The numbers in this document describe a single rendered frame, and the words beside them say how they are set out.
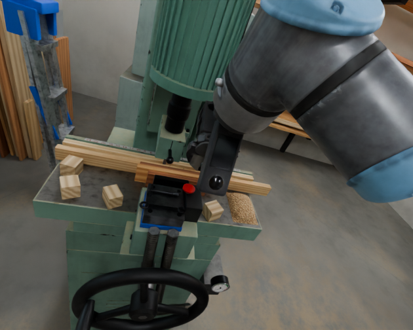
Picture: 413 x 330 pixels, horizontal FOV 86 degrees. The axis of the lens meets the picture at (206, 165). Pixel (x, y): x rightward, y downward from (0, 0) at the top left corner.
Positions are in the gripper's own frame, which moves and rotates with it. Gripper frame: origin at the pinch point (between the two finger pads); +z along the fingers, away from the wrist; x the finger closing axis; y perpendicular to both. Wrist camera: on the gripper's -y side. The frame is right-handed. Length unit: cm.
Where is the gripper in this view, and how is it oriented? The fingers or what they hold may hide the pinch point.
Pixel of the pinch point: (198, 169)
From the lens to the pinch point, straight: 48.5
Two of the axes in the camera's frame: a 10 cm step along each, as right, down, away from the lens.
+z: -3.2, 3.6, 8.7
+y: 0.9, -9.1, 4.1
